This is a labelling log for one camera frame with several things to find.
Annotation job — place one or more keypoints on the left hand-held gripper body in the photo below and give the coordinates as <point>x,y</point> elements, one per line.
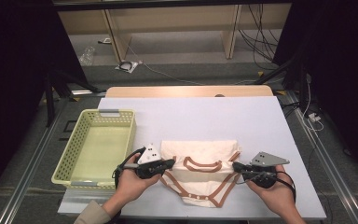
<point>149,155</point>

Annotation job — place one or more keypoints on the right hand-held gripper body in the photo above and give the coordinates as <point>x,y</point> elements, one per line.
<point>267,160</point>

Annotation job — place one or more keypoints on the cream baby bodysuit brown trim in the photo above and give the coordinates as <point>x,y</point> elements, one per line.
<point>199,152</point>

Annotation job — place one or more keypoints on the pale green perforated plastic basket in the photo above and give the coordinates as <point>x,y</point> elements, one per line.
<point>99,149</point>

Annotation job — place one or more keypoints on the person's left hand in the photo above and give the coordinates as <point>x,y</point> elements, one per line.
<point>132,186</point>

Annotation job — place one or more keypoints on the person's right hand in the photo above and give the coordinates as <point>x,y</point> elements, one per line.
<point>278,199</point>

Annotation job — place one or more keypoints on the white power adapter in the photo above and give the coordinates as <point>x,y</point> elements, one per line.
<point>313,117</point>

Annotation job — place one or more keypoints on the black metal stand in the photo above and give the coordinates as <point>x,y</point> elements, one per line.
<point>49,93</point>
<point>276,72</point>

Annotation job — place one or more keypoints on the clear plastic bag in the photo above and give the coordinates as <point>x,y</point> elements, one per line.
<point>87,56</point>

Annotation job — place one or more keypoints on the black curtain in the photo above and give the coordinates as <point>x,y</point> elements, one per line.
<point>12,62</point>
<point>338,62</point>

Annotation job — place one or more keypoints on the small white device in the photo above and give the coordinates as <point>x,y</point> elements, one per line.
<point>105,40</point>

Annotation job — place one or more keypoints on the aluminium floor rail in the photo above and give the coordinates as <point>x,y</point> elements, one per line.
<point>335,174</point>
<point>25,174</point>

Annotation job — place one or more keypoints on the light wooden desk frame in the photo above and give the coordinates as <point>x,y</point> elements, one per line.
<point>174,18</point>

